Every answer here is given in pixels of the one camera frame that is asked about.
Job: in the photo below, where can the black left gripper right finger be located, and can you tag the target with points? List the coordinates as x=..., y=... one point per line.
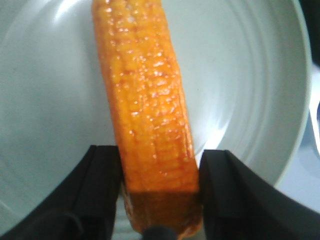
x=240, y=205

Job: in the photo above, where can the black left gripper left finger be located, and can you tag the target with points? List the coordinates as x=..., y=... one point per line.
x=82, y=207

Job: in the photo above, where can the orange corn cob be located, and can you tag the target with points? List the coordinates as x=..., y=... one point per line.
x=149, y=115

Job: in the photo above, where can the pale green plate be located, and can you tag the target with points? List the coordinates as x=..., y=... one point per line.
x=245, y=68

